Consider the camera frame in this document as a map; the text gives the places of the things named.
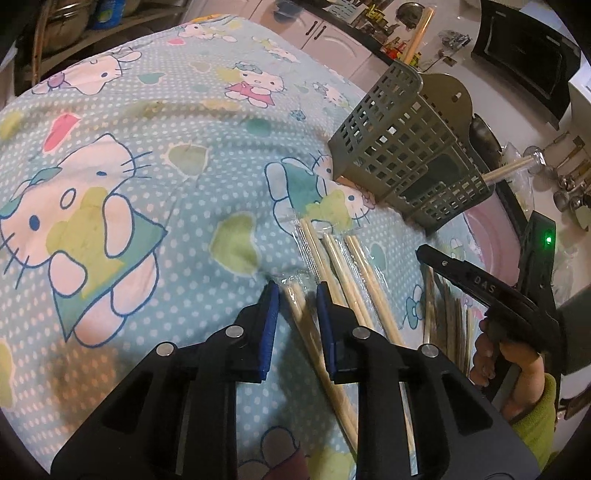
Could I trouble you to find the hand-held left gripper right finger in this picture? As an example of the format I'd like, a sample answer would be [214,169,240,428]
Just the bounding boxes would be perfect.
[316,283,542,480]

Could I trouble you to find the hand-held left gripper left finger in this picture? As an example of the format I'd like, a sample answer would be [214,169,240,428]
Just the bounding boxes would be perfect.
[51,282,280,480]

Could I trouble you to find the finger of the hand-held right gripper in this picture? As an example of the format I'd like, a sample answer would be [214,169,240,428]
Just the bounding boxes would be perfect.
[414,244,540,321]

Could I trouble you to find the wooden chopsticks pair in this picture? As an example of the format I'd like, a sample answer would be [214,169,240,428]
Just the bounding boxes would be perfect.
[298,218,339,305]
[403,8,435,63]
[442,295,477,367]
[322,233,376,329]
[345,235,407,346]
[283,277,362,450]
[421,270,441,348]
[480,156,543,184]

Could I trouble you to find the green plastic utensil basket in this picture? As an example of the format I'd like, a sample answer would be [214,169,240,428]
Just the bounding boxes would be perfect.
[327,59,494,235]

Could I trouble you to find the person's right forearm green sleeve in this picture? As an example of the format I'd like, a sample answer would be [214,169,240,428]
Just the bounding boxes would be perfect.
[507,373,560,472]

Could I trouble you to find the row of hanging kitchen utensils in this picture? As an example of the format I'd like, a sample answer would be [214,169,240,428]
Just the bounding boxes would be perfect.
[524,131,591,223]

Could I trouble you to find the person's right hand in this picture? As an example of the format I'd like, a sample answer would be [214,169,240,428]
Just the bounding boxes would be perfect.
[468,319,548,422]

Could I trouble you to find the steel pot with lid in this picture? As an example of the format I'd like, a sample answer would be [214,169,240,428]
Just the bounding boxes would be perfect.
[468,114,503,172]

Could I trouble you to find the cartoon cat printed tablecloth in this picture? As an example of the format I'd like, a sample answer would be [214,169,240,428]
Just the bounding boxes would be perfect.
[0,14,490,480]

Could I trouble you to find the black range hood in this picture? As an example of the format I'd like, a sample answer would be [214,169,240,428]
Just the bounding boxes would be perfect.
[471,0,581,131]

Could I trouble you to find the hanging small metal tools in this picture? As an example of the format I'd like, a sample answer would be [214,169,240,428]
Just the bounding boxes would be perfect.
[438,28,471,51]

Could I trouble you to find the group of condiment bottles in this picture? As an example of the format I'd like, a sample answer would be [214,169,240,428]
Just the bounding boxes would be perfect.
[383,34,423,65]

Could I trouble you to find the blue plastic container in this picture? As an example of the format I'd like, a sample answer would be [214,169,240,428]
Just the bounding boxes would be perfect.
[90,0,124,30]

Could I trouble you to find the large steel stock pot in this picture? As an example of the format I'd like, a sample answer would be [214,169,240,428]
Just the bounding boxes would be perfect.
[44,0,95,26]

